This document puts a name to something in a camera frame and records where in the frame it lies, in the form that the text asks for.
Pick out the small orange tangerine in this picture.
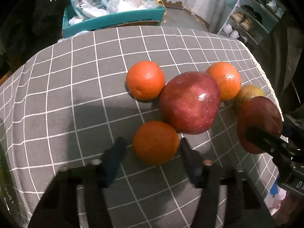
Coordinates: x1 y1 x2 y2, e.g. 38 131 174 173
126 61 165 101

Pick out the clear plastic bag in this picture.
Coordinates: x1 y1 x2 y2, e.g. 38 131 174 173
107 0 161 14

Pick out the teal cardboard box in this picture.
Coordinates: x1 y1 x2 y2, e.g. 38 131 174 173
62 0 166 38

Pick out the dark red apple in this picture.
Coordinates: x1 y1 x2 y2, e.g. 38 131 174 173
159 72 221 135

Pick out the orange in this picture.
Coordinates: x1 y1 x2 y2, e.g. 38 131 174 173
207 62 241 101
132 120 179 166

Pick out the dark hanging coat right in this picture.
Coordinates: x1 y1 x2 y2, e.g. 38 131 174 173
253 12 303 120

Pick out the person's right hand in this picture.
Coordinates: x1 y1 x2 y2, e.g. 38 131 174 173
274 192 303 227

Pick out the grey shoe rack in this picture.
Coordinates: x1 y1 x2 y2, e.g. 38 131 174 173
218 0 286 49

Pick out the large red apple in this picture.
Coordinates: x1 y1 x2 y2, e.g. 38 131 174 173
237 96 283 154

